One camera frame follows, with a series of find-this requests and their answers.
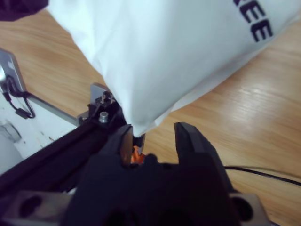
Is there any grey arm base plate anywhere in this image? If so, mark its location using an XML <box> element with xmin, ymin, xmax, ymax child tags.
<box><xmin>0</xmin><ymin>47</ymin><xmax>28</xmax><ymax>95</ymax></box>

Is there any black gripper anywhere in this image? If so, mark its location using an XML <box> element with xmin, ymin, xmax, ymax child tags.
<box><xmin>0</xmin><ymin>0</ymin><xmax>50</xmax><ymax>22</ymax></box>

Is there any white block with dark post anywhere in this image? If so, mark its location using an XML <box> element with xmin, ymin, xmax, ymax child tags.
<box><xmin>0</xmin><ymin>82</ymin><xmax>147</xmax><ymax>199</ymax></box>

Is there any white Unitree T-shirt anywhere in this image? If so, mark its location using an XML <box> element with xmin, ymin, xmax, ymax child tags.
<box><xmin>46</xmin><ymin>0</ymin><xmax>301</xmax><ymax>138</ymax></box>

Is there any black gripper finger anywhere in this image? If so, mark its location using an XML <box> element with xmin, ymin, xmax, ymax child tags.
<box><xmin>99</xmin><ymin>124</ymin><xmax>135</xmax><ymax>166</ymax></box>
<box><xmin>174</xmin><ymin>121</ymin><xmax>222</xmax><ymax>177</ymax></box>

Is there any black cable at base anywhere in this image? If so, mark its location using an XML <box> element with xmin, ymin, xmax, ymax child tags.
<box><xmin>224</xmin><ymin>165</ymin><xmax>301</xmax><ymax>187</ymax></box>

